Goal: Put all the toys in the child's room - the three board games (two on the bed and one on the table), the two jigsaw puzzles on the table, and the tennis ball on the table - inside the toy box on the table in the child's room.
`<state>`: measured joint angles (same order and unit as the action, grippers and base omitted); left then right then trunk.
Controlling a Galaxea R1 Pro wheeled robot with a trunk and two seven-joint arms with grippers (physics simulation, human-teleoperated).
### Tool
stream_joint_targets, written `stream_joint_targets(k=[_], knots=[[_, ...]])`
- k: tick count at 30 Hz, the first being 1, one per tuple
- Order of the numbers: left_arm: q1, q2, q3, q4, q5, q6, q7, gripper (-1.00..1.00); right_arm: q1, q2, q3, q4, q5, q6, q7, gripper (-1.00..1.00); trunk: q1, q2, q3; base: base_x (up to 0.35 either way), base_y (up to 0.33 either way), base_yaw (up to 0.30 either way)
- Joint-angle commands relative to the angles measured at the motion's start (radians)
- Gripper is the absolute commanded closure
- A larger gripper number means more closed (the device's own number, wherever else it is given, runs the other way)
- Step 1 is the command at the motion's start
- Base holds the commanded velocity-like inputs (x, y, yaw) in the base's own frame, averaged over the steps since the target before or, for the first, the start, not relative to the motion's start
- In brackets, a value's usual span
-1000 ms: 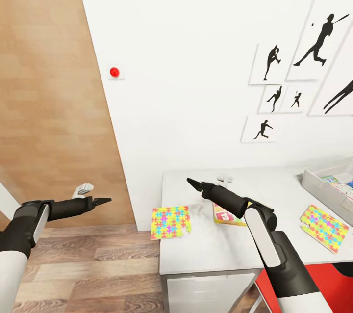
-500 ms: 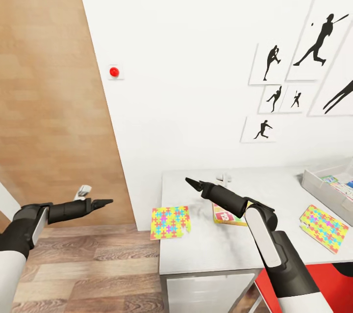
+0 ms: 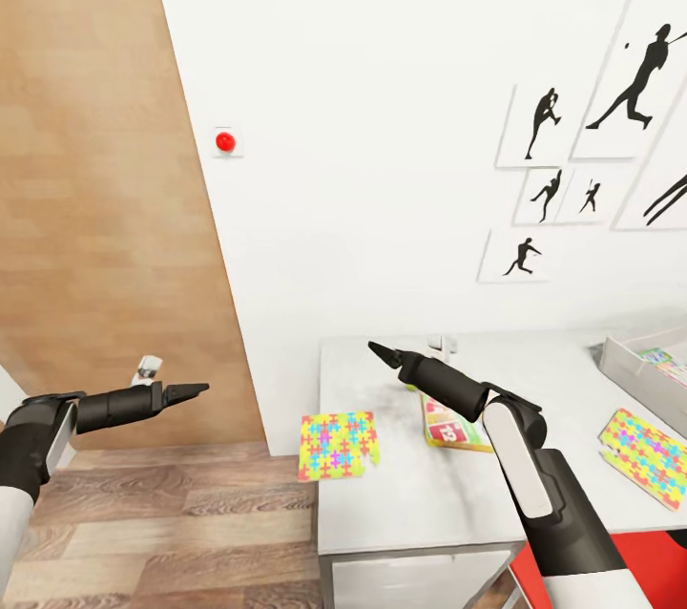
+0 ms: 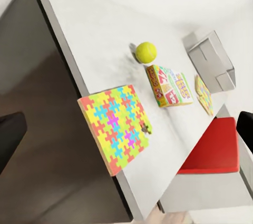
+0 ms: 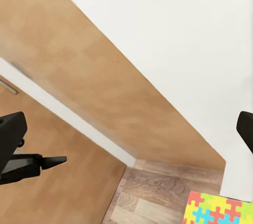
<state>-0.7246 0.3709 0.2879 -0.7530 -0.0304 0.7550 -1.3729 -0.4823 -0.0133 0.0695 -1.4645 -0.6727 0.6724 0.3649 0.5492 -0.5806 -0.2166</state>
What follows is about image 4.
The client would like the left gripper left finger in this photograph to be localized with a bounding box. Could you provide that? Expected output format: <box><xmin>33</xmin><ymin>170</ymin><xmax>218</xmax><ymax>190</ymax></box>
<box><xmin>0</xmin><ymin>111</ymin><xmax>27</xmax><ymax>173</ymax></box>

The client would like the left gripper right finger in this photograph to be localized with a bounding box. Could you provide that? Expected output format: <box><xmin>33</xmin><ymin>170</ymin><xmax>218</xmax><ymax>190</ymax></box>
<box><xmin>236</xmin><ymin>111</ymin><xmax>253</xmax><ymax>154</ymax></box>

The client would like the jigsaw puzzle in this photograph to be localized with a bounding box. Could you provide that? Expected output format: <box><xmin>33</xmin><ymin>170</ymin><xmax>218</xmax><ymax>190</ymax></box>
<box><xmin>196</xmin><ymin>75</ymin><xmax>213</xmax><ymax>118</ymax></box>
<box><xmin>77</xmin><ymin>85</ymin><xmax>153</xmax><ymax>177</ymax></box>

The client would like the board game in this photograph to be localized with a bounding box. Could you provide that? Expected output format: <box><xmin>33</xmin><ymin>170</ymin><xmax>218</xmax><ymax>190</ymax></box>
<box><xmin>146</xmin><ymin>64</ymin><xmax>194</xmax><ymax>108</ymax></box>

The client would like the tennis ball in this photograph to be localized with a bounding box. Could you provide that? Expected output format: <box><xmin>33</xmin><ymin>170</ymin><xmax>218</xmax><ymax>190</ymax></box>
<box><xmin>135</xmin><ymin>42</ymin><xmax>157</xmax><ymax>64</ymax></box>

